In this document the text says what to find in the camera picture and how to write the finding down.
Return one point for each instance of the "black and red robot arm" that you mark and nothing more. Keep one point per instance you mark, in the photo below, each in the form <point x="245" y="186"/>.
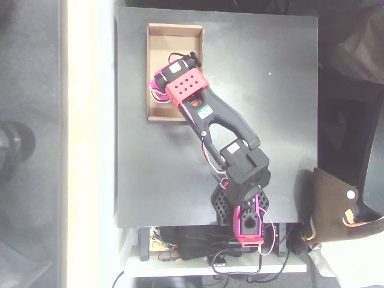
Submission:
<point x="222" y="114"/>

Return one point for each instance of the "black board mat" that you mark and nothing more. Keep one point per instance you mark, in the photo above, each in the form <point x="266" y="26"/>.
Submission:
<point x="270" y="135"/>

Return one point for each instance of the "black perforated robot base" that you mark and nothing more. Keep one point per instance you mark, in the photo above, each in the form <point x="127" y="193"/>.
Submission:
<point x="219" y="204"/>

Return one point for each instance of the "cardboard box tray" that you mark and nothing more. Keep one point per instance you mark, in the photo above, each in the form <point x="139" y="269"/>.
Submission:
<point x="174" y="39"/>

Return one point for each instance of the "black table clamp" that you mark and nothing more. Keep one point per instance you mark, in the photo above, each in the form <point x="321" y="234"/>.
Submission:
<point x="282" y="240"/>
<point x="144" y="244"/>

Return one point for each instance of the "white fabric sheet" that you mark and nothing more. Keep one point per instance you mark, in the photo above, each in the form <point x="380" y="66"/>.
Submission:
<point x="348" y="261"/>

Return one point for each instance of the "brown cloth garment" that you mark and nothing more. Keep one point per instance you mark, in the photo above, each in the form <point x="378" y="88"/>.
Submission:
<point x="354" y="45"/>

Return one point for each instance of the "brown felt bag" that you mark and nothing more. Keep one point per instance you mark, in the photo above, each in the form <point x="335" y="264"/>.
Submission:
<point x="327" y="204"/>

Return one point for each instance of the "white shelf board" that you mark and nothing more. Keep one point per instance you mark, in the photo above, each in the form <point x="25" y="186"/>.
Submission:
<point x="168" y="267"/>

